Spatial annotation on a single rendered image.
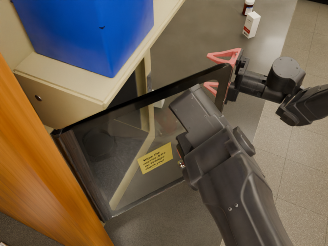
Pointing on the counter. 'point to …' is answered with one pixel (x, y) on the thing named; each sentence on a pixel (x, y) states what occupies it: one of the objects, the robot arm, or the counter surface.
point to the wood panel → (39, 174)
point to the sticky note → (155, 158)
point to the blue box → (87, 30)
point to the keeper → (149, 82)
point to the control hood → (82, 78)
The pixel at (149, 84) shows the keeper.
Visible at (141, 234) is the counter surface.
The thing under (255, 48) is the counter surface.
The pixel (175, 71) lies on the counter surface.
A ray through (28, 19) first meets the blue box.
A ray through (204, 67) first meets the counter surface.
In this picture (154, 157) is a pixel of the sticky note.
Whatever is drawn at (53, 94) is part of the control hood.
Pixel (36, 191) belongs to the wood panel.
